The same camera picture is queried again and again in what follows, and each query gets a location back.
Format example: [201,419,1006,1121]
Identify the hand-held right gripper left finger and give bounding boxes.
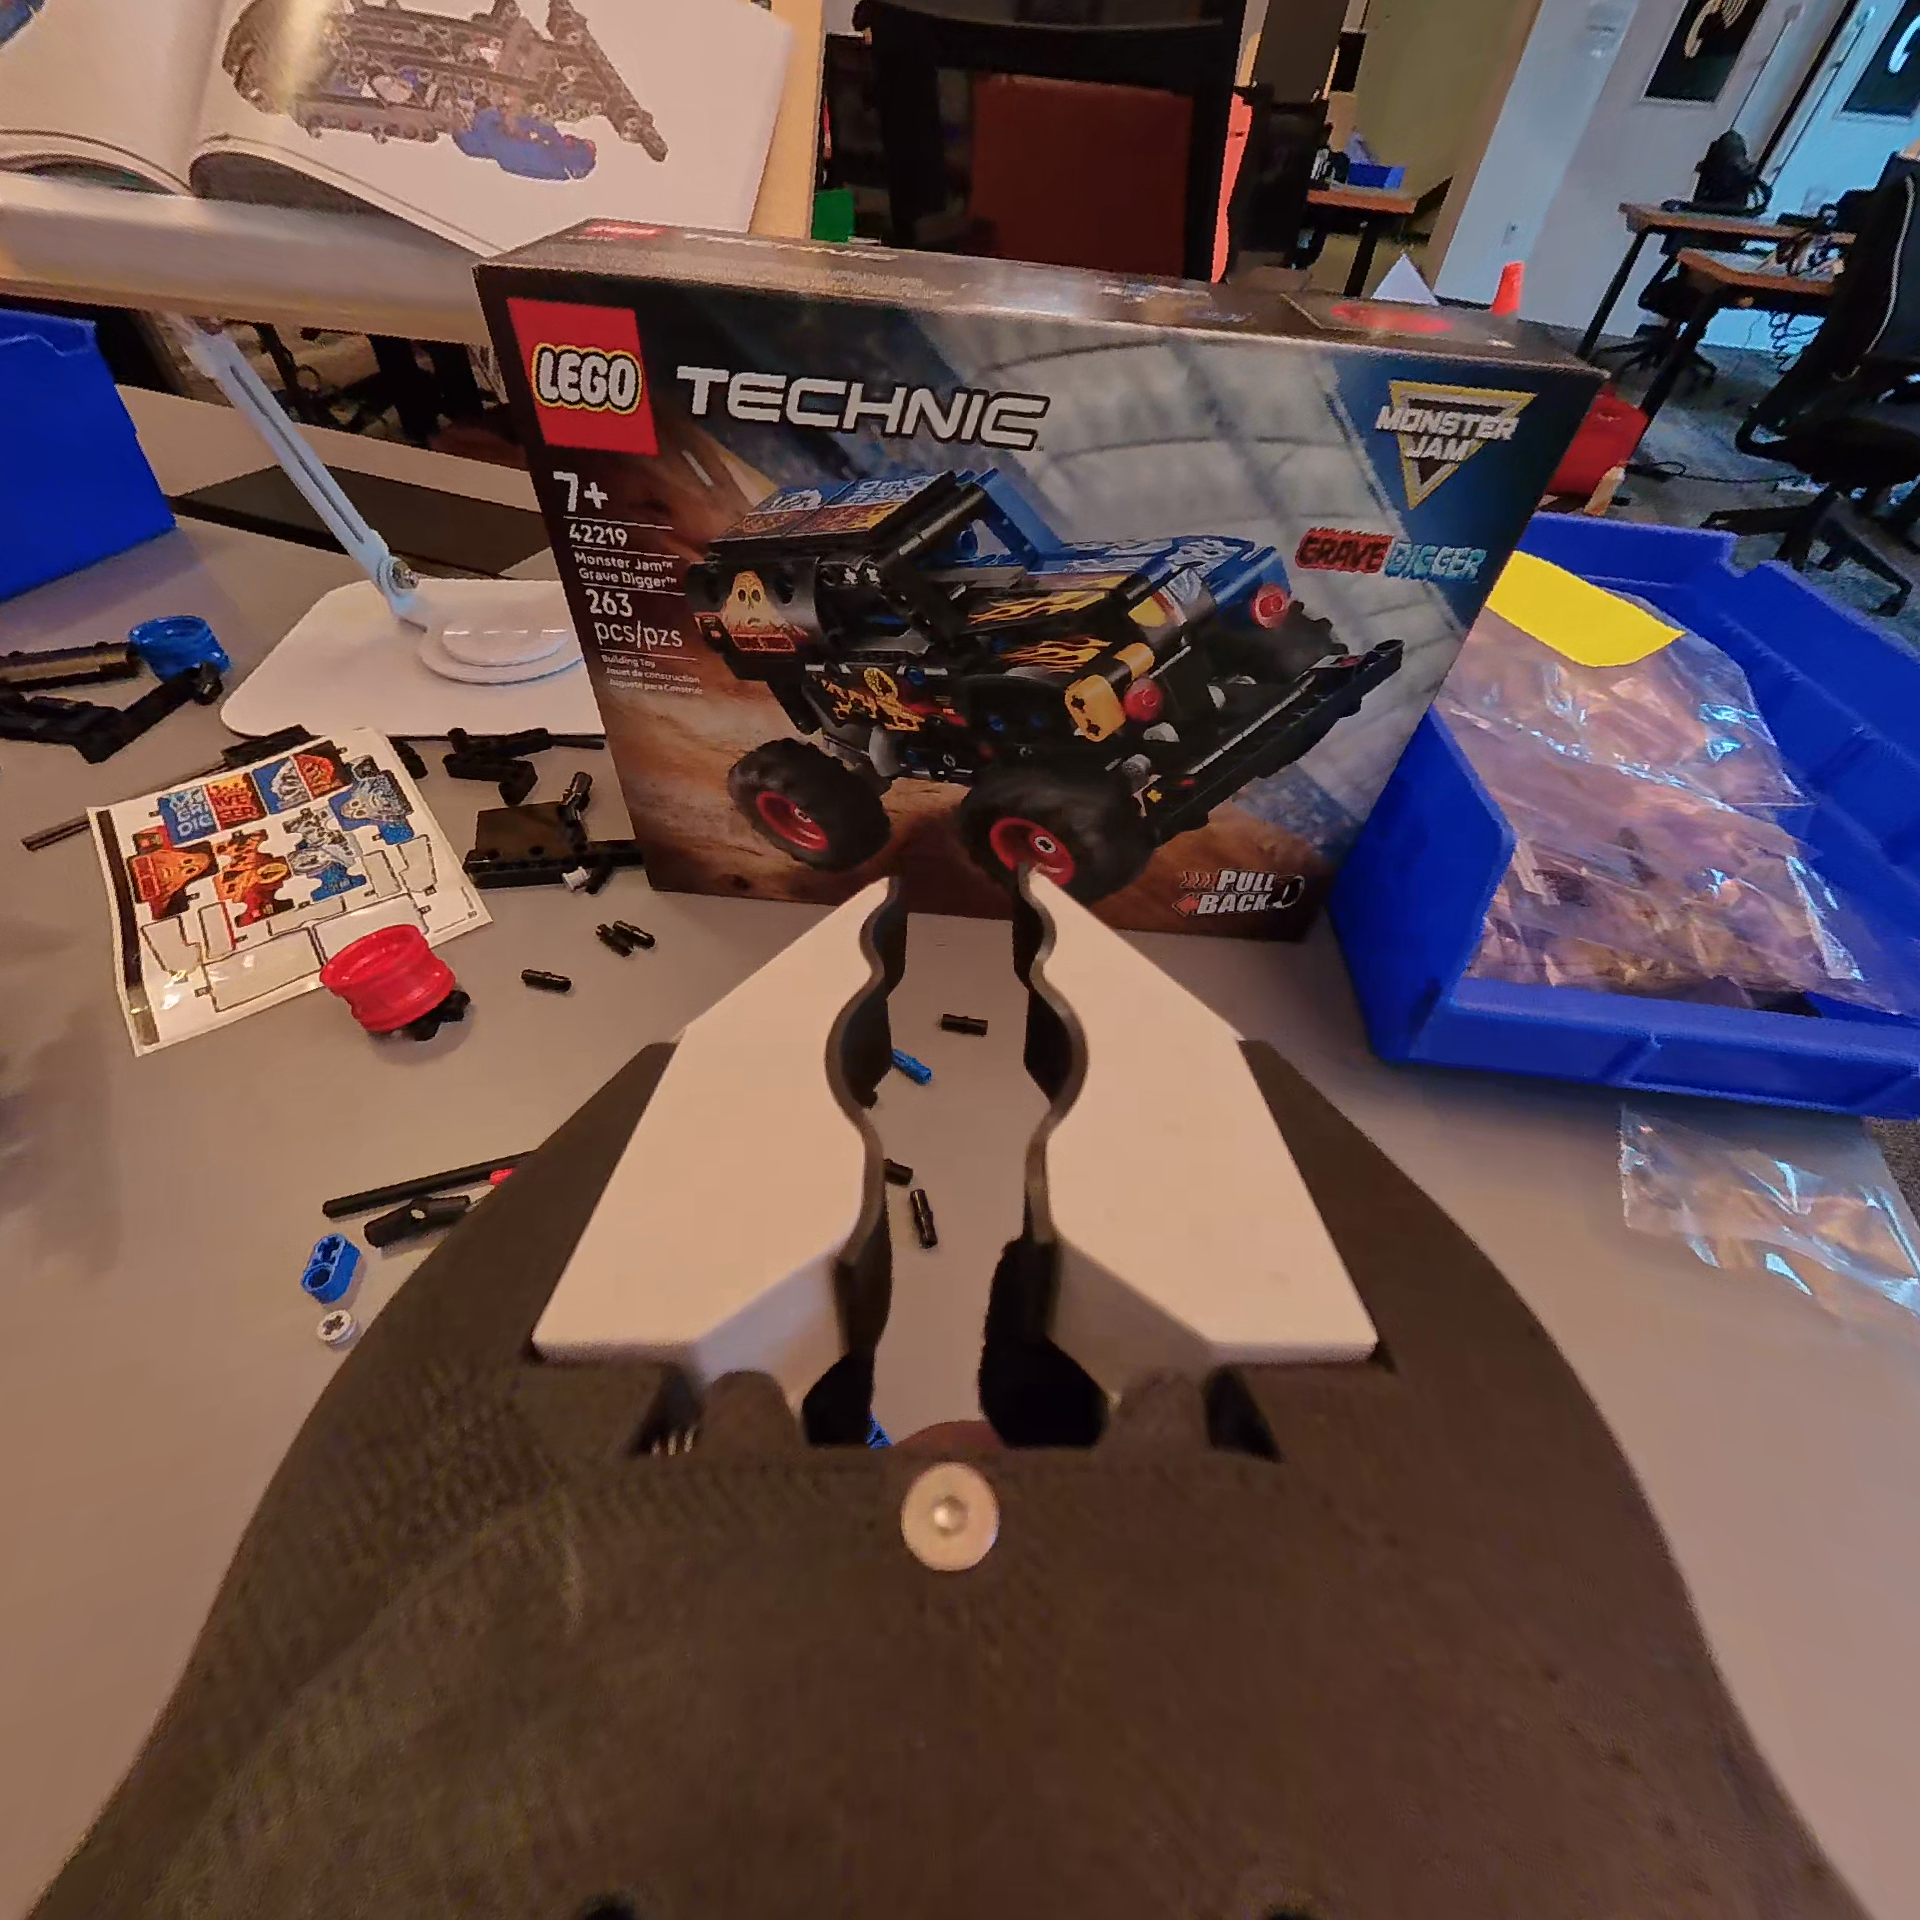
[533,878,912,1380]

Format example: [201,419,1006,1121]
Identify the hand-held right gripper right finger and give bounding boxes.
[991,869,1380,1390]

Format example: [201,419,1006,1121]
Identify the grey desk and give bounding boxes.
[0,386,1920,1920]

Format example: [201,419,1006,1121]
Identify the wooden office desk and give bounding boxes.
[1574,201,1862,395]

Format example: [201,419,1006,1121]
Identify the scattered small black pins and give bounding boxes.
[518,915,993,1249]

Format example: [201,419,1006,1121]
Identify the long black axle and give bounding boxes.
[322,1152,535,1217]

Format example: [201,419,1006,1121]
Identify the blue plastic bin with bags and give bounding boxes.
[1326,510,1920,1119]

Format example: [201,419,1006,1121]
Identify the red wheel hub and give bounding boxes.
[319,924,456,1038]

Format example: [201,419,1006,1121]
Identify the black square plate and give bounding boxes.
[464,802,648,890]

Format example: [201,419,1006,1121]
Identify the clear plastic bag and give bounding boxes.
[1617,1102,1920,1338]

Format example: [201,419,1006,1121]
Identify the colourful sticker sheet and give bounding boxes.
[87,726,494,1056]

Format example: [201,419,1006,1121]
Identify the clear plastic bags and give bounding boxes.
[1446,591,1920,1022]

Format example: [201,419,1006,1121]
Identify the white placemat board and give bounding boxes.
[0,163,610,739]

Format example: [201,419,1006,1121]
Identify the yellow paper note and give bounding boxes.
[1485,551,1687,670]

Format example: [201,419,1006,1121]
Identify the toy truck set box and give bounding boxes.
[474,222,1610,943]

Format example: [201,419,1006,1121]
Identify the black angled beam assembly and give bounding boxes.
[0,642,228,760]

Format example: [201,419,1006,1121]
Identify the red object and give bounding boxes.
[1552,392,1653,499]

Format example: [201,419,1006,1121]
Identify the chair with orange back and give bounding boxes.
[863,0,1255,288]

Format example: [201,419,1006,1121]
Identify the black office chair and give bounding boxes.
[1732,150,1920,579]

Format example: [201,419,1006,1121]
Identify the open instruction booklet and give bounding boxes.
[0,0,798,258]

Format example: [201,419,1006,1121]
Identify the dark wall poster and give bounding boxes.
[1842,0,1920,121]
[1643,0,1743,108]

